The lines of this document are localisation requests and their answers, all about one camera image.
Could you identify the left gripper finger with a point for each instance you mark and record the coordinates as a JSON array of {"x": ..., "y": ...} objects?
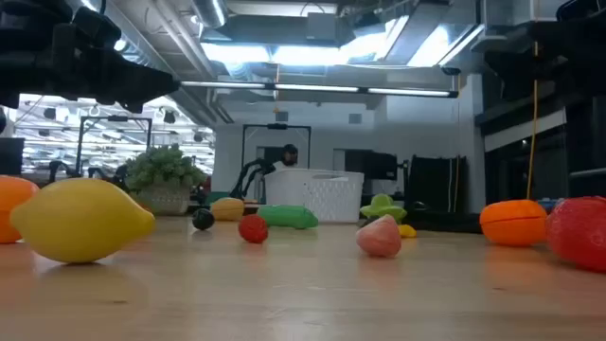
[{"x": 142, "y": 80}]

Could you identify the round orange toy fruit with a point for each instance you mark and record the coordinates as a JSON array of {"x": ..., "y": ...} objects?
[{"x": 12, "y": 208}]

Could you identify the yellow toy lemon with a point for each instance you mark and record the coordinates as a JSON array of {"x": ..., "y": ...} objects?
[{"x": 80, "y": 220}]

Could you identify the black toy berry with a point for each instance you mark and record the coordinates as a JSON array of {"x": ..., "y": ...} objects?
[{"x": 203, "y": 219}]

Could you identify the tan toy potato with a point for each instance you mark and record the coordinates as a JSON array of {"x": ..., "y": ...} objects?
[{"x": 227, "y": 209}]

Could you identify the orange toy tangerine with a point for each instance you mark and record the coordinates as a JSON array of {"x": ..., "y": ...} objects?
[{"x": 513, "y": 222}]

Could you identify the small red toy raspberry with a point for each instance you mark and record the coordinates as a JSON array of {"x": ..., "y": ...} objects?
[{"x": 253, "y": 228}]

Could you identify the green toy cucumber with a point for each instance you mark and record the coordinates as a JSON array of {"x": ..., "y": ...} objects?
[{"x": 286, "y": 216}]

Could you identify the small yellow toy pepper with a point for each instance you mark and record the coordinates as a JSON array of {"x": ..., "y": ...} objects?
[{"x": 408, "y": 231}]

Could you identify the light green toy leaf vegetable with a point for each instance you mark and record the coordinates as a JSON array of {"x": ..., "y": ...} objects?
[{"x": 382, "y": 207}]

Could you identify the pink toy fruit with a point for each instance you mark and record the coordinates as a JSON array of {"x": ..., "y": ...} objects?
[{"x": 379, "y": 237}]

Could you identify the background black robot arm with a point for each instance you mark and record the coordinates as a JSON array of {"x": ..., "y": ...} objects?
[{"x": 251, "y": 177}]

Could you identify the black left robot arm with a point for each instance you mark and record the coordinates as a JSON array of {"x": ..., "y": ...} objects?
[{"x": 28, "y": 8}]

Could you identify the pale green plant in pot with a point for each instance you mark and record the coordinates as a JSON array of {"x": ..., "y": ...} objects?
[{"x": 163, "y": 173}]

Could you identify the black monitor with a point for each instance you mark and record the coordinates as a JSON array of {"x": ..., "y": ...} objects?
[
  {"x": 374, "y": 166},
  {"x": 10, "y": 156}
]

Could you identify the blue box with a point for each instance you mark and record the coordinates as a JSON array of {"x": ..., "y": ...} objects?
[{"x": 551, "y": 204}]

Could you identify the person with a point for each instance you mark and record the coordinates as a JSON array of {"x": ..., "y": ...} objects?
[{"x": 290, "y": 155}]

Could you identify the long ceiling tube light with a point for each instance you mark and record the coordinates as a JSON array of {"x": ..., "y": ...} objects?
[{"x": 317, "y": 88}]

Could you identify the black folding panel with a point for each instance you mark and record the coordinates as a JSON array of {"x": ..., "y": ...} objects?
[{"x": 435, "y": 184}]

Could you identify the white perforated plastic basket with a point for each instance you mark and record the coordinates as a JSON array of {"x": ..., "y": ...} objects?
[{"x": 303, "y": 194}]

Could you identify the black cloth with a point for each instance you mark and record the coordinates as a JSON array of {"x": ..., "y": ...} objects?
[{"x": 445, "y": 225}]

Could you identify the black gantry frame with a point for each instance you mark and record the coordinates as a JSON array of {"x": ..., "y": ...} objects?
[
  {"x": 277, "y": 126},
  {"x": 116, "y": 118}
]

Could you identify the silver ventilation duct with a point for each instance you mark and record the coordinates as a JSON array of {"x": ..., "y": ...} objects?
[{"x": 210, "y": 12}]

